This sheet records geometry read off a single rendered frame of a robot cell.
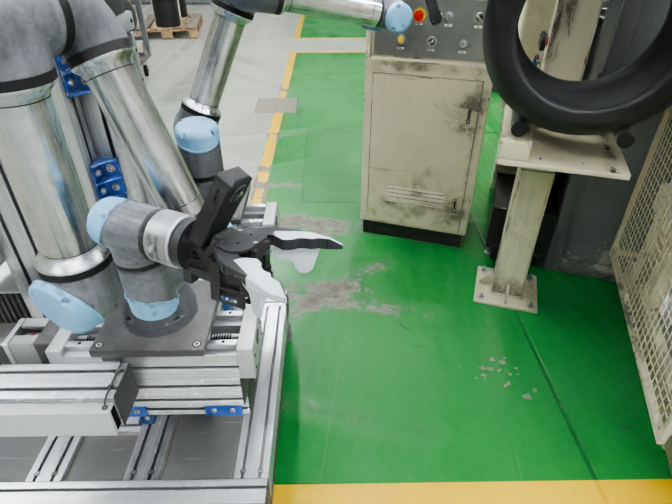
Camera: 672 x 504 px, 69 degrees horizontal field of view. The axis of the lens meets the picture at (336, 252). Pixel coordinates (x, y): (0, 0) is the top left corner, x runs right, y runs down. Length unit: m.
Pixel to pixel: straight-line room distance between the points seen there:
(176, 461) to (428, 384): 0.90
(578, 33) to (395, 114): 0.83
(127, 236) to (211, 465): 0.87
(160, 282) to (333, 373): 1.20
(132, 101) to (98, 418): 0.60
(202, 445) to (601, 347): 1.55
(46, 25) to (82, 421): 0.71
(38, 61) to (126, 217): 0.22
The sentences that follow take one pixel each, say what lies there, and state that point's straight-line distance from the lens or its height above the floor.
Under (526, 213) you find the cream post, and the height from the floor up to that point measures 0.44.
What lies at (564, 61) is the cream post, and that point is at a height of 1.01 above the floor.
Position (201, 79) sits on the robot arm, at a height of 1.04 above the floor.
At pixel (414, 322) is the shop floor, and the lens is 2.10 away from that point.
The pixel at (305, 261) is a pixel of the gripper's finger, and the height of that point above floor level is 1.02.
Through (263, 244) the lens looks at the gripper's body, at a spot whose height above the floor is 1.07.
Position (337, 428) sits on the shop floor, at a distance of 1.73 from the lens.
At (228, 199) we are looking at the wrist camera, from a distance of 0.60.
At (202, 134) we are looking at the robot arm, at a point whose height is 0.94.
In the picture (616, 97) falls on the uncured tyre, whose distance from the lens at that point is 1.78.
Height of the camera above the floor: 1.41
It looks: 35 degrees down
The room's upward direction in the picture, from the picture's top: straight up
